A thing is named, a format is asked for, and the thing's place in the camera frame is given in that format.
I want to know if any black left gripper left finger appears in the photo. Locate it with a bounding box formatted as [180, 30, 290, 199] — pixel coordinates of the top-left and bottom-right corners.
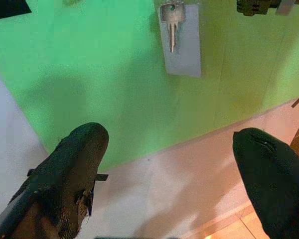
[0, 121, 110, 239]

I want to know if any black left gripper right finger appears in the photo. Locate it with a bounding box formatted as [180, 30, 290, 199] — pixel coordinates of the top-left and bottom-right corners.
[232, 127, 299, 239]

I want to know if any silver key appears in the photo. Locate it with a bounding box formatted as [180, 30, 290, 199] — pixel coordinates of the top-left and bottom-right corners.
[159, 0, 187, 53]

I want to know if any grey hook plate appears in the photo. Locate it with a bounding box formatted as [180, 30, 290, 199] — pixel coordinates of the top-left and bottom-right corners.
[275, 0, 295, 16]
[158, 3, 202, 78]

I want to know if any green board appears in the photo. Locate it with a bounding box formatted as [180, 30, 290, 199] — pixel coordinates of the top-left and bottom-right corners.
[0, 0, 299, 172]

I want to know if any black tape strip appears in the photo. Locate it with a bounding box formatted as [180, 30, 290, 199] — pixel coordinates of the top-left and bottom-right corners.
[0, 0, 33, 21]

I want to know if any black key fob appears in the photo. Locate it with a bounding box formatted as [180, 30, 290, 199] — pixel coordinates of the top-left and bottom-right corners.
[236, 0, 281, 17]

